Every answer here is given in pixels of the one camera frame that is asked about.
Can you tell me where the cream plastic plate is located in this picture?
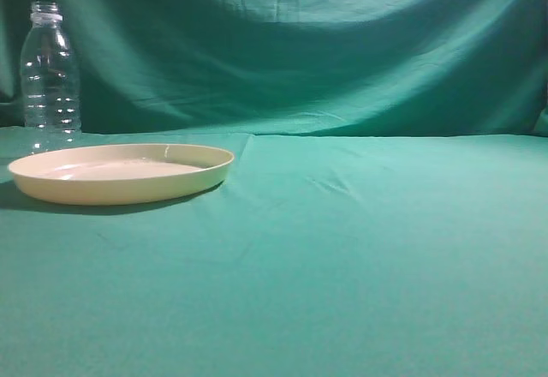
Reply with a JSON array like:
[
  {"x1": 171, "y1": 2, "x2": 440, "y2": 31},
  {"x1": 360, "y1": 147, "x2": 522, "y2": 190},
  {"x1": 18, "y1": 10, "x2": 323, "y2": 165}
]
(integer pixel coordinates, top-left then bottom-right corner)
[{"x1": 8, "y1": 143, "x2": 235, "y2": 206}]

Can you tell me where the clear plastic bottle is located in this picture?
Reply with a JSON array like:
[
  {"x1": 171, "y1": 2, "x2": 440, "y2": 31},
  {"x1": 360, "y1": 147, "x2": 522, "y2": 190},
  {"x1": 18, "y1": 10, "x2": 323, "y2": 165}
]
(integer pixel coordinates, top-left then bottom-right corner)
[{"x1": 20, "y1": 1, "x2": 81, "y2": 154}]

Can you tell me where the green cloth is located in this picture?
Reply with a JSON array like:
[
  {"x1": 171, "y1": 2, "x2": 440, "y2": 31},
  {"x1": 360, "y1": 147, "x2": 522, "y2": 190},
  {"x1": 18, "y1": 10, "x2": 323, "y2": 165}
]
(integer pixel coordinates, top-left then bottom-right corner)
[{"x1": 1, "y1": 0, "x2": 547, "y2": 376}]

